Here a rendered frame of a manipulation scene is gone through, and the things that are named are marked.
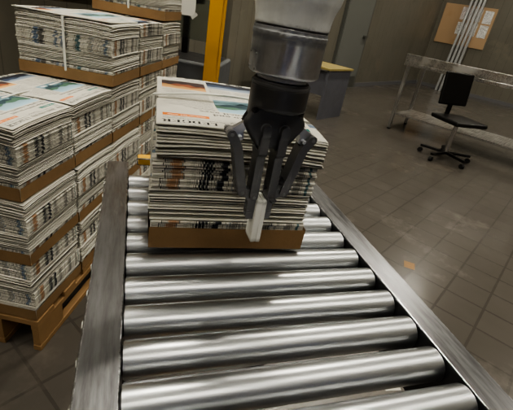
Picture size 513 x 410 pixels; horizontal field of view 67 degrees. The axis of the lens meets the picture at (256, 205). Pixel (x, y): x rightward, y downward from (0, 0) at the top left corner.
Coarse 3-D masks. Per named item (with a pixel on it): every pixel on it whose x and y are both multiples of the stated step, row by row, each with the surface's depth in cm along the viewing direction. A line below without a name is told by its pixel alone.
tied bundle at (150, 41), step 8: (112, 16) 177; (120, 16) 184; (128, 16) 193; (144, 24) 170; (152, 24) 179; (160, 24) 189; (144, 32) 171; (152, 32) 181; (160, 32) 191; (144, 40) 174; (152, 40) 184; (160, 40) 194; (144, 48) 176; (152, 48) 185; (160, 48) 195; (144, 56) 176; (152, 56) 186; (160, 56) 197; (144, 64) 179
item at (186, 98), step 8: (160, 96) 74; (168, 96) 74; (176, 96) 75; (184, 96) 76; (192, 96) 76; (200, 96) 78; (208, 104) 73; (216, 104) 74; (224, 104) 75; (232, 104) 76; (240, 104) 77
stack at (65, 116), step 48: (0, 96) 121; (48, 96) 129; (96, 96) 140; (144, 96) 188; (0, 144) 102; (48, 144) 116; (144, 144) 200; (48, 192) 122; (96, 192) 156; (0, 240) 117; (0, 288) 127; (48, 288) 134; (0, 336) 136; (48, 336) 141
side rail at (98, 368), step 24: (120, 168) 95; (120, 192) 84; (120, 216) 76; (96, 240) 68; (120, 240) 69; (96, 264) 62; (120, 264) 63; (96, 288) 57; (120, 288) 58; (96, 312) 53; (120, 312) 54; (96, 336) 49; (120, 336) 50; (96, 360) 46; (120, 360) 47; (96, 384) 44; (120, 384) 44; (72, 408) 41; (96, 408) 41
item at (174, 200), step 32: (160, 128) 57; (192, 128) 59; (160, 160) 60; (192, 160) 62; (224, 160) 62; (320, 160) 66; (160, 192) 63; (192, 192) 64; (224, 192) 66; (288, 192) 68; (160, 224) 66; (192, 224) 67; (224, 224) 68; (288, 224) 72
